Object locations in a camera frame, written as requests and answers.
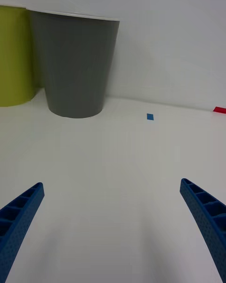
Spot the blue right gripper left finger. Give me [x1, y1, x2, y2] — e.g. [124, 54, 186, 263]
[0, 182, 45, 283]

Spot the yellow-green plastic bin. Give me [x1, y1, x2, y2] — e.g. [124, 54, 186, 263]
[0, 5, 40, 108]

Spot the grey plastic bin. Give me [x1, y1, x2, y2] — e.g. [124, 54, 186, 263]
[25, 8, 121, 119]

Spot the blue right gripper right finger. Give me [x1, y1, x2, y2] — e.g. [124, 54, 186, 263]
[179, 178, 226, 283]

